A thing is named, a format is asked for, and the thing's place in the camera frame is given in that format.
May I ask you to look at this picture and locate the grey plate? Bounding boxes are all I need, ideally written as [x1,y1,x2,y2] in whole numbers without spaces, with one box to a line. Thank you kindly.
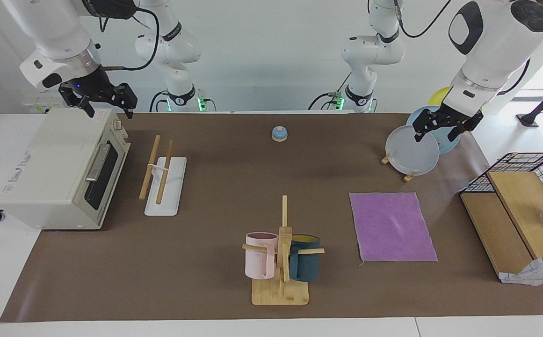
[385,125,440,176]

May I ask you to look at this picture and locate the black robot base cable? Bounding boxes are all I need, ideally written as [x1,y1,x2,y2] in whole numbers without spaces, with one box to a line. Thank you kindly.
[150,91,169,113]
[309,93,344,110]

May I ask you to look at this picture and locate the wooden plate rack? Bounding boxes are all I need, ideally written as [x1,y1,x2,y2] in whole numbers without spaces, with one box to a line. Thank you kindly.
[381,154,416,183]

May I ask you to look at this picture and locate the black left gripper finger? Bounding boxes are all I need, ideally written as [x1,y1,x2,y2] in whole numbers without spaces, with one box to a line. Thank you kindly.
[448,122,473,142]
[413,110,440,142]

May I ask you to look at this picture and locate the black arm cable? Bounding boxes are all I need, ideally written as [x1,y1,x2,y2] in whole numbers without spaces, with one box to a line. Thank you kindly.
[395,0,454,39]
[101,0,159,72]

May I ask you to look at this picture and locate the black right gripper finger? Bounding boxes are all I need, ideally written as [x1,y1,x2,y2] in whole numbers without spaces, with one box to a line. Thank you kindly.
[111,83,139,119]
[58,90,95,118]

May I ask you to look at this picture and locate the dark teal mug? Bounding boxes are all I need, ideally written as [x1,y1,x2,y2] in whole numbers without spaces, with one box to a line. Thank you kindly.
[289,234,321,282]

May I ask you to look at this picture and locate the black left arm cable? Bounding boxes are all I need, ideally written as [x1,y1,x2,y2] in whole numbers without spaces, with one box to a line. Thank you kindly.
[395,0,454,39]

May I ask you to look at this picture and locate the brown table mat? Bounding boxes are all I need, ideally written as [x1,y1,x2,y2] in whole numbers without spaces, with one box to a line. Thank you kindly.
[0,112,543,322]

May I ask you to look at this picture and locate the white towel rack wooden bars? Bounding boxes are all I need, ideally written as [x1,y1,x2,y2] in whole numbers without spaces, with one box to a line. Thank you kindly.
[139,135,188,217]

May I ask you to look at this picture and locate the purple and grey towel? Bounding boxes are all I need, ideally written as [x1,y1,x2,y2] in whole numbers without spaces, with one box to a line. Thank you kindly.
[349,192,438,263]

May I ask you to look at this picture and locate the marble patterned paper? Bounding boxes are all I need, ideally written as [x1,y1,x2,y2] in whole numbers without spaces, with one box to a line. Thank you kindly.
[500,253,543,286]

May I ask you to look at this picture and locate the yellow plate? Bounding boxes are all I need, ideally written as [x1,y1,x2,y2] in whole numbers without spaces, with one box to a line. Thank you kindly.
[428,87,452,107]

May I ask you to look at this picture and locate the beige toaster oven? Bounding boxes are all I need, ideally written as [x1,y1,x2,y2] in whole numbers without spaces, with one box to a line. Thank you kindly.
[0,108,131,231]

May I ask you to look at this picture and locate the pink mug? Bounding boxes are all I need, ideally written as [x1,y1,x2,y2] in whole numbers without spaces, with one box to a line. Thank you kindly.
[245,232,279,280]

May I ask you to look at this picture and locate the wooden mug tree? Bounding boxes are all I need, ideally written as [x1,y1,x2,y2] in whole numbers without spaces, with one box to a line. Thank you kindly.
[242,195,326,306]

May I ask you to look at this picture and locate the light blue plate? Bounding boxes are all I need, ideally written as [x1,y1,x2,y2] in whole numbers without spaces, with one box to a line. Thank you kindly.
[406,106,460,155]

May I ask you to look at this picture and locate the wooden shelf boards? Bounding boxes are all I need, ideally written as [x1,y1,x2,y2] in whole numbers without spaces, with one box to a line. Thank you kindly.
[460,171,543,281]

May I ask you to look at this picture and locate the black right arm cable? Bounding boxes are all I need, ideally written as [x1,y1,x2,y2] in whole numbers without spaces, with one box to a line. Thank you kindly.
[101,0,159,72]

